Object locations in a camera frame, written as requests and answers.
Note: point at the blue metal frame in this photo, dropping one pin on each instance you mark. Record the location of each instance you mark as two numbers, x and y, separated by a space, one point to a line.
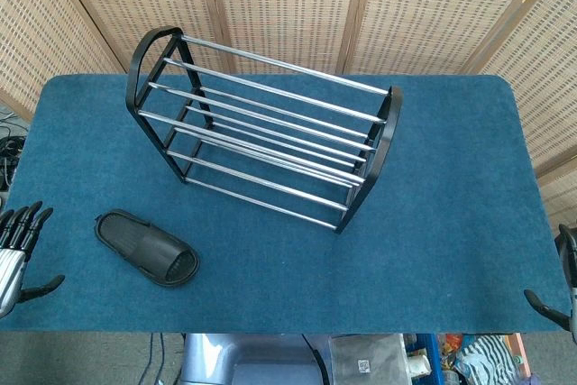
437 353

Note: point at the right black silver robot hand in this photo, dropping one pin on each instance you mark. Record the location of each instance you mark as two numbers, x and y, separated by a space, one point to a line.
571 268

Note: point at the black chrome shoe rack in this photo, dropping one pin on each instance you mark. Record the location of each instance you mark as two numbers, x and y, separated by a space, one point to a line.
387 132

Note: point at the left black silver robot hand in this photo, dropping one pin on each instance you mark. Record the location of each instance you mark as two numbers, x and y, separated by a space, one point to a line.
12 263

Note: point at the blue felt table cover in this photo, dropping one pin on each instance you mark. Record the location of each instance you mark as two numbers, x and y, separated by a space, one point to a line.
288 277

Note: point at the black white striped cloth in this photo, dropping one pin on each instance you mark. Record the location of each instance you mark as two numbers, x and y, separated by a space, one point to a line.
487 358

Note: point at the grey bag with QR label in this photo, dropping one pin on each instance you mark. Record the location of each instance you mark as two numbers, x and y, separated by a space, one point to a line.
365 358

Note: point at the grey robot torso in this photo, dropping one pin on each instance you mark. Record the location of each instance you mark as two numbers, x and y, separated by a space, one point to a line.
252 362

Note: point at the black rubber slipper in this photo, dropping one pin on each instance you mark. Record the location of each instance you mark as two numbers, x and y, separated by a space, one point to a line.
153 250

